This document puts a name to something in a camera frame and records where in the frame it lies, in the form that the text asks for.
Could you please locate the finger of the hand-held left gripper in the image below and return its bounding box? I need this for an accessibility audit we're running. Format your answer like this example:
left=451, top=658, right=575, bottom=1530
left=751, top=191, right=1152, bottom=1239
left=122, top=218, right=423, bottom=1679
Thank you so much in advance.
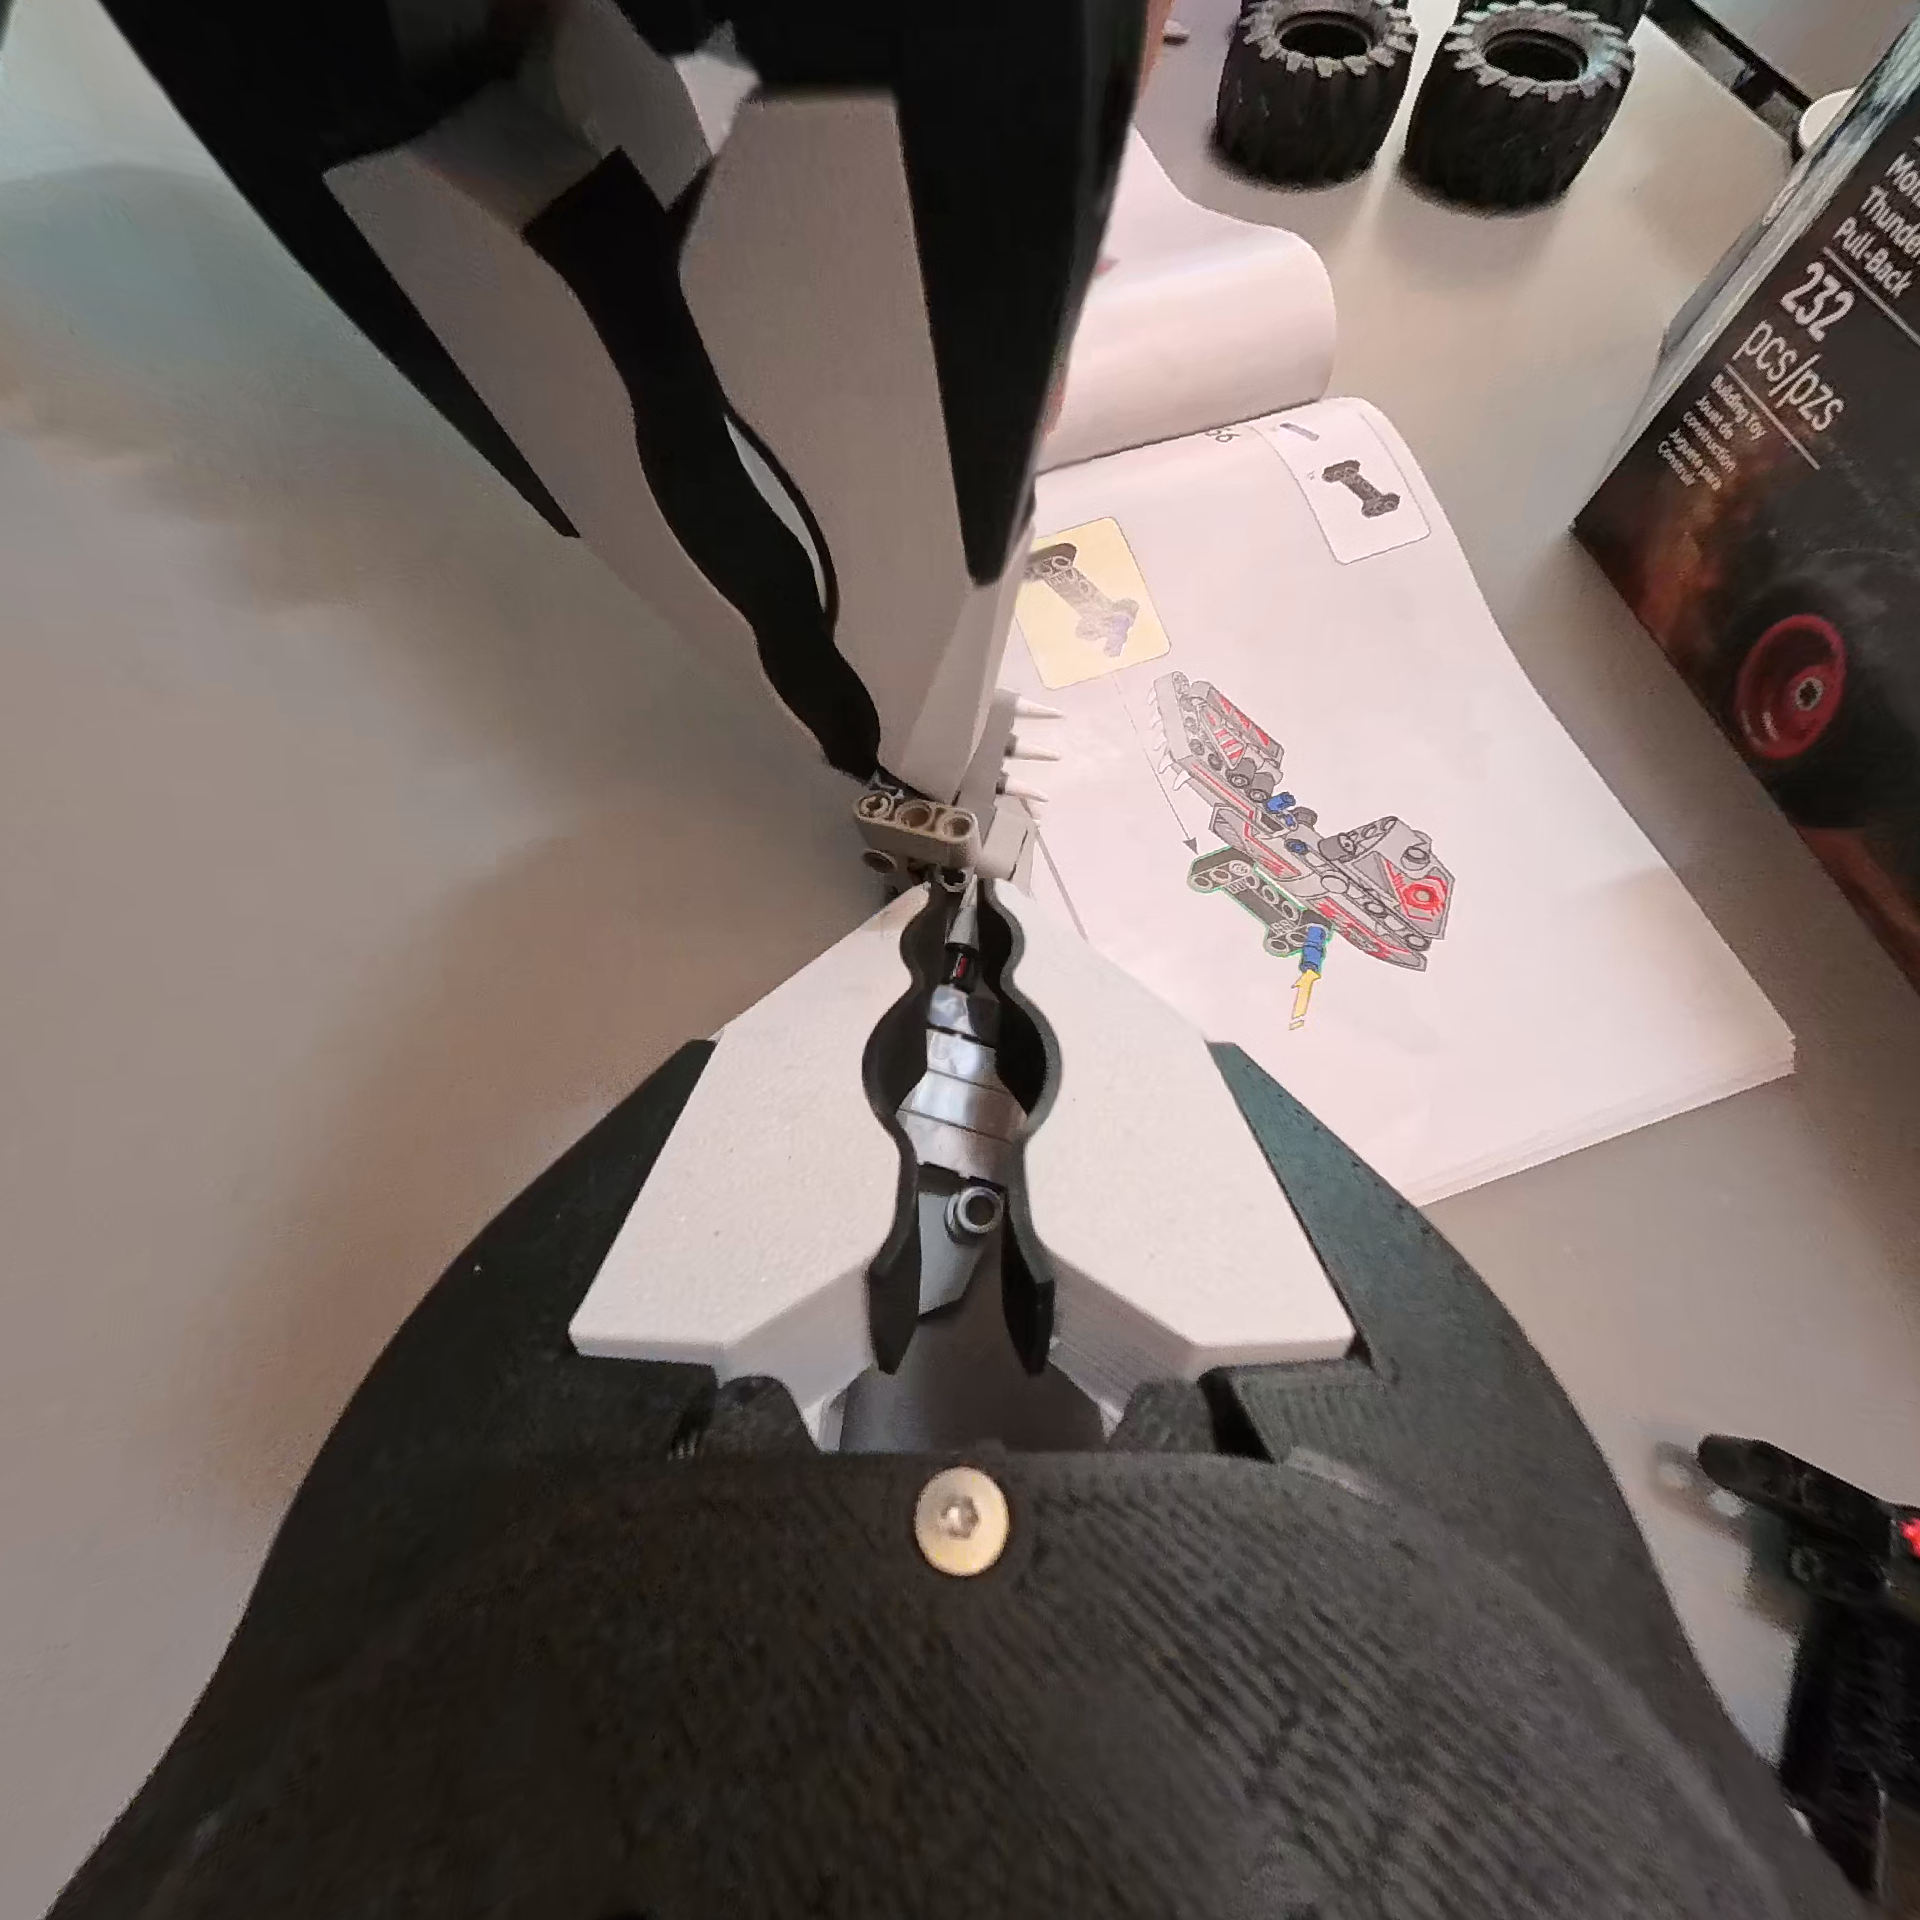
left=322, top=0, right=888, bottom=782
left=679, top=81, right=1052, bottom=805

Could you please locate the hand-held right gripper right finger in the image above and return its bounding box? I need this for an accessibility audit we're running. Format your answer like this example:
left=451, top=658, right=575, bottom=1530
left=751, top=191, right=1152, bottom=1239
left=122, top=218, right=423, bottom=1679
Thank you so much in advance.
left=996, top=892, right=1364, bottom=1449

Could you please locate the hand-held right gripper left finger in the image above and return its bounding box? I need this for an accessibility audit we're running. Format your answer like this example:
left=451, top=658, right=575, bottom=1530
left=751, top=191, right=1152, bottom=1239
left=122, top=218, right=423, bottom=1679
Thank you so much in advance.
left=569, top=885, right=940, bottom=1454

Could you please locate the grey brick toy vehicle assembly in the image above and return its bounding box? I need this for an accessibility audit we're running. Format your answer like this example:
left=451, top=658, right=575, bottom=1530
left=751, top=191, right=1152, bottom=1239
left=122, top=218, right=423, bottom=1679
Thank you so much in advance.
left=848, top=688, right=1071, bottom=1360

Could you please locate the open instruction booklet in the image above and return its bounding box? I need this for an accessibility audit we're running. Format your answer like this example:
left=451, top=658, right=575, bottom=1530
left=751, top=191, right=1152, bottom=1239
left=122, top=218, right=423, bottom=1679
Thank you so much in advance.
left=1031, top=127, right=1798, bottom=1206

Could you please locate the black knobby toy tire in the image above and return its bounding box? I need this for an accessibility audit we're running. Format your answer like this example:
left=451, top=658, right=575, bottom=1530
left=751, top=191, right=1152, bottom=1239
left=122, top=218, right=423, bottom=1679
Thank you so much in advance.
left=1212, top=0, right=1422, bottom=185
left=1407, top=0, right=1641, bottom=207

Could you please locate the black brick toy part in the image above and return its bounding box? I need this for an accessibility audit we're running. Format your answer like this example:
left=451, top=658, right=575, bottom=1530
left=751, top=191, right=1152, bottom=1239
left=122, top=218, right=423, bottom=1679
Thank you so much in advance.
left=1658, top=1430, right=1920, bottom=1895

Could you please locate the dark toy set box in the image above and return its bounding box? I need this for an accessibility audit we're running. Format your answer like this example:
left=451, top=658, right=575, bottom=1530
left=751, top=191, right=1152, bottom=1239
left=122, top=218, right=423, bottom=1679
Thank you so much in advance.
left=1570, top=0, right=1920, bottom=1037

